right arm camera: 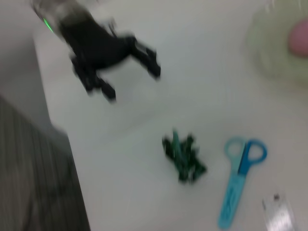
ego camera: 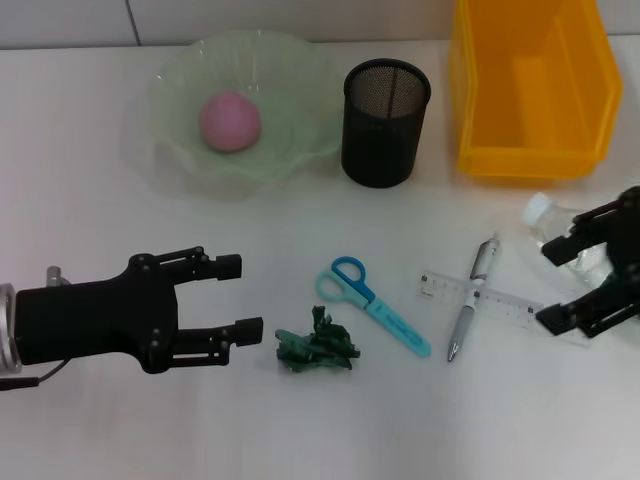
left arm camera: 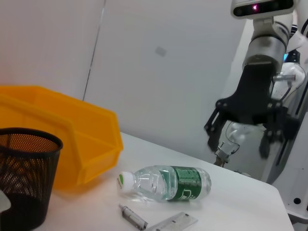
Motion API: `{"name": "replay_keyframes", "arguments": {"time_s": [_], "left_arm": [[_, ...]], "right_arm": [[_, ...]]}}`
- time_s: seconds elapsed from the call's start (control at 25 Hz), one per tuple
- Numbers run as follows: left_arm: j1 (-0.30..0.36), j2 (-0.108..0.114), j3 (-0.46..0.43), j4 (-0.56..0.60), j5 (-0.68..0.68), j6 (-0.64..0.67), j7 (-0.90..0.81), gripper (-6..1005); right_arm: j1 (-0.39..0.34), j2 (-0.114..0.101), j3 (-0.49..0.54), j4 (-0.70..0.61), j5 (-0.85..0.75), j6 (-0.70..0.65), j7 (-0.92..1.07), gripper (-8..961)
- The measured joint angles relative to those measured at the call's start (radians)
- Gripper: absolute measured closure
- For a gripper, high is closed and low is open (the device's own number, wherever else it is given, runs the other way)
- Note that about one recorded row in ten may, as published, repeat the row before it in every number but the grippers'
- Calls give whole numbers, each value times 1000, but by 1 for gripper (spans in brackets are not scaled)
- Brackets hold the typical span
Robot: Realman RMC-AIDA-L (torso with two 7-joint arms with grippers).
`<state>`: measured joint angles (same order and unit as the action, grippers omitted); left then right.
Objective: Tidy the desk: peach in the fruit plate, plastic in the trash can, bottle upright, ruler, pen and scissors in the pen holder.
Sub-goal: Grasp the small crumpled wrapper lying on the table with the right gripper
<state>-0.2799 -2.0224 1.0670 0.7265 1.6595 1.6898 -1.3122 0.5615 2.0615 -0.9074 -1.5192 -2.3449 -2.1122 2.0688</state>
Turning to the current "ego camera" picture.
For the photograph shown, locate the blue teal sheathed scissors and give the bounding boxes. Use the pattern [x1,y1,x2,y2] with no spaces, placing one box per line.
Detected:
[314,256,432,358]

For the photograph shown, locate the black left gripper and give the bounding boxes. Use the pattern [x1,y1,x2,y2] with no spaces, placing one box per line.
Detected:
[14,245,265,376]

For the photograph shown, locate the translucent green wavy fruit bowl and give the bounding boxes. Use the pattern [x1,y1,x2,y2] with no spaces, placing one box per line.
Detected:
[144,28,344,201]

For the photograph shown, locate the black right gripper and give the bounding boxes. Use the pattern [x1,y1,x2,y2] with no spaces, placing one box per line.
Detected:
[534,185,640,342]

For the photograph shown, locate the yellow plastic storage bin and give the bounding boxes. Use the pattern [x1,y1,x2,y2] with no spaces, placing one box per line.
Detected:
[447,0,625,180]

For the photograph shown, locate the silver white ballpoint pen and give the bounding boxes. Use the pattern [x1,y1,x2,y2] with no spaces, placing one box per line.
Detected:
[446,230,503,362]

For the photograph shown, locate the pink peach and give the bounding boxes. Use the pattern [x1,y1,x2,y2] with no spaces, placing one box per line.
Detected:
[198,91,263,155]

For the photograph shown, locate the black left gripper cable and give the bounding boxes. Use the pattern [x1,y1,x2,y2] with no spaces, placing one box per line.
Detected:
[0,358,69,392]

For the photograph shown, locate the black mesh pen holder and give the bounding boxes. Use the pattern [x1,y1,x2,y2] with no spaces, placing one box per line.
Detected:
[341,58,432,189]

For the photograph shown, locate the clear plastic ruler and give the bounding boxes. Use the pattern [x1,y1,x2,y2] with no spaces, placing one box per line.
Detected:
[418,269,591,350]

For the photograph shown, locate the green plastic wrapper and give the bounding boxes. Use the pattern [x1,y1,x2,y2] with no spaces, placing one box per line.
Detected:
[274,305,361,374]

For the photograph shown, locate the clear water bottle green label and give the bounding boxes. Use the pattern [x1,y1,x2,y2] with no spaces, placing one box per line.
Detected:
[521,192,626,301]

